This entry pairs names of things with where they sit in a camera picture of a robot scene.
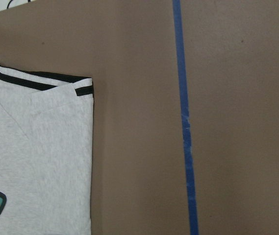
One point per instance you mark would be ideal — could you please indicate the grey cartoon print t-shirt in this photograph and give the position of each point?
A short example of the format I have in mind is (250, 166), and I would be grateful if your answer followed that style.
(46, 129)

